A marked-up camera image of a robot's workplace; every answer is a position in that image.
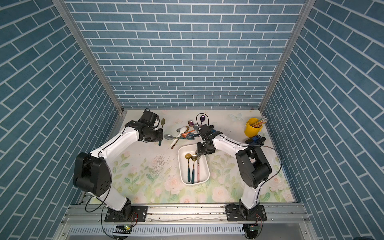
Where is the gold spoon green handle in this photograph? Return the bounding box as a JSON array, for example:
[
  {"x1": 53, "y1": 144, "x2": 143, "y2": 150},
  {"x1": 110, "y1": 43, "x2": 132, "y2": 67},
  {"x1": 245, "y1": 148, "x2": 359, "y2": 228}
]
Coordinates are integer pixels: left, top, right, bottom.
[
  {"x1": 158, "y1": 118, "x2": 166, "y2": 146},
  {"x1": 185, "y1": 153, "x2": 192, "y2": 183},
  {"x1": 191, "y1": 154, "x2": 198, "y2": 184}
]

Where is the white plastic storage box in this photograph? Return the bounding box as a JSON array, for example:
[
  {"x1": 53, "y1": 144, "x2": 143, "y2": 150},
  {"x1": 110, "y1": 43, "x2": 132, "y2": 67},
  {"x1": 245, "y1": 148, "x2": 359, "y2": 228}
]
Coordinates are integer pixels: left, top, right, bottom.
[{"x1": 178, "y1": 145, "x2": 210, "y2": 186}]

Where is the steel spoon pink handle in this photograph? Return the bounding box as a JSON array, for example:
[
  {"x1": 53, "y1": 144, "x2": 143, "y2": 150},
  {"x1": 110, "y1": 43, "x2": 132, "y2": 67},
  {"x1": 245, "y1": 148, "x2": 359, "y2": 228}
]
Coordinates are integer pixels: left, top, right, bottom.
[{"x1": 197, "y1": 154, "x2": 200, "y2": 183}]

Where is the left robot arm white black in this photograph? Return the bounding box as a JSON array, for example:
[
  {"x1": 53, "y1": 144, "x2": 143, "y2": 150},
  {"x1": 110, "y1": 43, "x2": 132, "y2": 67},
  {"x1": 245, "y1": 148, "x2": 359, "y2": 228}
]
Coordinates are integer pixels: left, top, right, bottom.
[{"x1": 73, "y1": 118, "x2": 163, "y2": 212}]

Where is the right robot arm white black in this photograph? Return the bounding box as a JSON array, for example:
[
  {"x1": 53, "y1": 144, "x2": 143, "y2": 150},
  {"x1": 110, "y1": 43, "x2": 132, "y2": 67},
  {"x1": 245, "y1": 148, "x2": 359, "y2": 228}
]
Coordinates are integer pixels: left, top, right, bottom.
[{"x1": 197, "y1": 125, "x2": 272, "y2": 210}]

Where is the purple spoon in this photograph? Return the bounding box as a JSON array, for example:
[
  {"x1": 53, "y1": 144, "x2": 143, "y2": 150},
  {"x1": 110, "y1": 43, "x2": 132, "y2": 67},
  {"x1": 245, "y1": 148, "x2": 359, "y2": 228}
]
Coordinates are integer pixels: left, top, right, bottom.
[{"x1": 200, "y1": 115, "x2": 206, "y2": 125}]

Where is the white ceramic spoon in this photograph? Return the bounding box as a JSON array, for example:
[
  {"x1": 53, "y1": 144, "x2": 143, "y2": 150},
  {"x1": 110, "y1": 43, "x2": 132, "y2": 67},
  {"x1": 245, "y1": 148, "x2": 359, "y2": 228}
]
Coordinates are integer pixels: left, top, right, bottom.
[{"x1": 170, "y1": 126, "x2": 189, "y2": 150}]

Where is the floral table mat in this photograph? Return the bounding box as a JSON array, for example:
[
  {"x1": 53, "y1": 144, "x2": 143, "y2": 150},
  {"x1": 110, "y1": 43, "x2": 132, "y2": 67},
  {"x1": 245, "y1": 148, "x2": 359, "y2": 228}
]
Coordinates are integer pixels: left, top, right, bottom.
[{"x1": 91, "y1": 110, "x2": 295, "y2": 205}]

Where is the yellow pen cup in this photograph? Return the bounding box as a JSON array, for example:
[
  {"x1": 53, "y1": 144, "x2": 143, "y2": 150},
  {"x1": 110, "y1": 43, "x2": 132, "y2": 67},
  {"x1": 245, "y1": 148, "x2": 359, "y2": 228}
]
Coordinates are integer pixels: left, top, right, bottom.
[{"x1": 245, "y1": 118, "x2": 263, "y2": 138}]

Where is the blue black stapler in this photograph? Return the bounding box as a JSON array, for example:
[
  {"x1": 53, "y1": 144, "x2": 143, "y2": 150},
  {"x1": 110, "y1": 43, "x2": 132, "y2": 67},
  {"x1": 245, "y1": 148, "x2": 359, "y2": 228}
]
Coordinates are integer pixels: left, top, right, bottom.
[{"x1": 245, "y1": 135, "x2": 266, "y2": 146}]

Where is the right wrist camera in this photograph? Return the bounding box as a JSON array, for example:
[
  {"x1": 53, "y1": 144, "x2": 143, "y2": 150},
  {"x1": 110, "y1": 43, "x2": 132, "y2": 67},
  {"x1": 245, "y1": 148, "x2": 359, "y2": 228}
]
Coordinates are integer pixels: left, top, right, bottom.
[{"x1": 198, "y1": 124, "x2": 214, "y2": 140}]

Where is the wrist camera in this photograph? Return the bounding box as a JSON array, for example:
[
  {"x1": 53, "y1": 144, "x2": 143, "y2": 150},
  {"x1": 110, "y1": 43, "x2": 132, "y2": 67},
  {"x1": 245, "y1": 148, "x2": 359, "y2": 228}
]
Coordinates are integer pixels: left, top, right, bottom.
[
  {"x1": 198, "y1": 124, "x2": 214, "y2": 140},
  {"x1": 139, "y1": 108, "x2": 160, "y2": 129}
]

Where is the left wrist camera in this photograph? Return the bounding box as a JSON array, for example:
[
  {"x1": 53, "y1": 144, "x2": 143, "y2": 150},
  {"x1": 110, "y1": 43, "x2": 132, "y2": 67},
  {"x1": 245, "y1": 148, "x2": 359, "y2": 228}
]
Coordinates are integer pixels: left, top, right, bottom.
[{"x1": 139, "y1": 108, "x2": 160, "y2": 129}]

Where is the orange handled spoon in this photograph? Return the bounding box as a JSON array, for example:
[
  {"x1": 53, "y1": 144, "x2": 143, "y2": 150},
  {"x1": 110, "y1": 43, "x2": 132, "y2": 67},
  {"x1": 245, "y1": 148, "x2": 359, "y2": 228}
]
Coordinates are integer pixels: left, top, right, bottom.
[{"x1": 181, "y1": 130, "x2": 196, "y2": 138}]

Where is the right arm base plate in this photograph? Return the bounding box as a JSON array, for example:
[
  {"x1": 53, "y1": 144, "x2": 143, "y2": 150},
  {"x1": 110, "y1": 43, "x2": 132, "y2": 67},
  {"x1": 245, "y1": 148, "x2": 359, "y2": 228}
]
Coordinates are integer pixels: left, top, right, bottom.
[{"x1": 225, "y1": 204, "x2": 267, "y2": 222}]

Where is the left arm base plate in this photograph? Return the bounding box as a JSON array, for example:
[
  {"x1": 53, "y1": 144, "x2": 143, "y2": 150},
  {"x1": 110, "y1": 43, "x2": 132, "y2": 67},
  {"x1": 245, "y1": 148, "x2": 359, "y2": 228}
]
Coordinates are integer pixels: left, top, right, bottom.
[{"x1": 105, "y1": 205, "x2": 148, "y2": 223}]

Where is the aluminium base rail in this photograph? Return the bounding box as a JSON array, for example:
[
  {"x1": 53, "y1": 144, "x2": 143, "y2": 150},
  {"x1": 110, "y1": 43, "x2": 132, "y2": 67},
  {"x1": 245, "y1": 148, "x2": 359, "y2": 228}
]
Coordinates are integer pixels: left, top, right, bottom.
[{"x1": 62, "y1": 203, "x2": 310, "y2": 226}]

